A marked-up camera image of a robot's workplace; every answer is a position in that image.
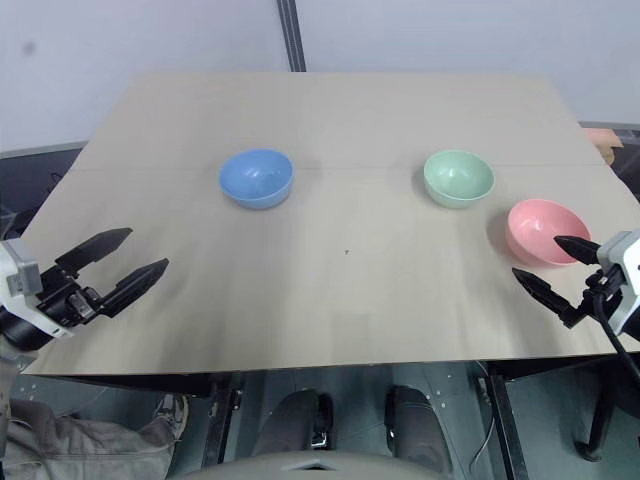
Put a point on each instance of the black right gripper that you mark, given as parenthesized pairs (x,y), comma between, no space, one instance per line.
(611,287)

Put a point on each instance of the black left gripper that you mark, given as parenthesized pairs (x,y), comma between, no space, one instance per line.
(62,295)

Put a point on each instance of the pink-red bowl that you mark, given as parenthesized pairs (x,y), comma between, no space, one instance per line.
(537,232)

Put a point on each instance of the green bowl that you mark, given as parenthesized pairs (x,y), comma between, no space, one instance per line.
(459,176)

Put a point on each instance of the black stand leg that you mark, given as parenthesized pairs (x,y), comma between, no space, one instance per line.
(597,420)

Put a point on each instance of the person's grey shoe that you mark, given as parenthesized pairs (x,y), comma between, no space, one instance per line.
(172,412)

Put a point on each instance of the black table leg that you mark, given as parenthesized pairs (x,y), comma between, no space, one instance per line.
(507,425)
(222,420)

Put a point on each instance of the blue bowl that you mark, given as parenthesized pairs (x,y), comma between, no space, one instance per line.
(256,177)

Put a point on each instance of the person's grey trouser leg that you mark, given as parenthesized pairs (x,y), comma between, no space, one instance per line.
(85,445)

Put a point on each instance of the dark rounded shape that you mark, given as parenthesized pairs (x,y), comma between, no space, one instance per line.
(417,425)
(295,420)

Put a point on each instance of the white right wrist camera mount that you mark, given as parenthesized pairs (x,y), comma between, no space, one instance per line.
(625,265)

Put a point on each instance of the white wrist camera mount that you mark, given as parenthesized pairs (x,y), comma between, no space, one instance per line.
(17,275)
(625,265)

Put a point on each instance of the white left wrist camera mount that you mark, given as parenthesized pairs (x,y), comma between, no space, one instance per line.
(17,275)

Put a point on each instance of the black vertical post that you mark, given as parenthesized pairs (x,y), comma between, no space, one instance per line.
(291,35)

